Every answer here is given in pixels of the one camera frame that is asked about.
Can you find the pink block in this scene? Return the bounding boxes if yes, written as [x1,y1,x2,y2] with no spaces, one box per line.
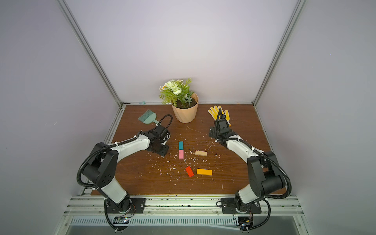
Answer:
[179,149,184,160]

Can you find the natural wooden block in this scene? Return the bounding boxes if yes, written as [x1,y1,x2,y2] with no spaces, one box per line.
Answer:
[195,150,208,156]

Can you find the red block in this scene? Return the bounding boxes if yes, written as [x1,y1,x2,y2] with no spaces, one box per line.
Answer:
[185,166,194,177]

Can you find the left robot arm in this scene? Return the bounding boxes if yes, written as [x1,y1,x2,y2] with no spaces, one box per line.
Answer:
[76,125,170,211]

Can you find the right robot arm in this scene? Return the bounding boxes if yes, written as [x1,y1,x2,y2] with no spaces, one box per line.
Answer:
[209,110,292,211]

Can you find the yellow work glove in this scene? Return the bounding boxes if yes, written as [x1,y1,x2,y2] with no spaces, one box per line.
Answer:
[208,105,232,126]

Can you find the green hand brush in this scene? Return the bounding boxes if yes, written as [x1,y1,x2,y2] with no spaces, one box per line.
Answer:
[138,109,159,124]

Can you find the yellow block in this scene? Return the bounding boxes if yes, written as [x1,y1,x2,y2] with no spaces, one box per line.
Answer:
[196,168,212,176]

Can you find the artificial green white plant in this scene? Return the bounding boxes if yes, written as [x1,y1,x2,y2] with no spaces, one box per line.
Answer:
[159,78,196,109]

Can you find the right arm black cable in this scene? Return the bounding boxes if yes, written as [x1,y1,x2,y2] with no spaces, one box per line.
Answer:
[215,137,292,200]

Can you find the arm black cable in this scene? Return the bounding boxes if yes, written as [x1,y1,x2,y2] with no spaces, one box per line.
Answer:
[215,137,292,200]
[76,136,139,189]

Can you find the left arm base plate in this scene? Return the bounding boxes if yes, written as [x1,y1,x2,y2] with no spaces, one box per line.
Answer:
[105,197,146,214]

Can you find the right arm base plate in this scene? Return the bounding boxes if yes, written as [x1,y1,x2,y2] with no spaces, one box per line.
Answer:
[216,197,261,214]

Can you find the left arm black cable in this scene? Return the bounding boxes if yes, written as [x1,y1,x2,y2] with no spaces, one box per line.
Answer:
[76,136,139,189]

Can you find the aluminium front rail frame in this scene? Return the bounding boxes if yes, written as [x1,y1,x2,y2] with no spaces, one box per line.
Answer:
[64,194,304,216]

